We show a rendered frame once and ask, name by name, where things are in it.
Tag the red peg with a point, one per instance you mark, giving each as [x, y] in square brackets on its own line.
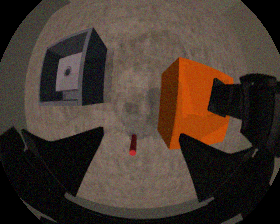
[133, 146]

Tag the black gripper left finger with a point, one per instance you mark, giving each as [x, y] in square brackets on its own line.
[67, 159]

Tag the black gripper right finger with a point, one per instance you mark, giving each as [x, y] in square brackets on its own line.
[209, 167]

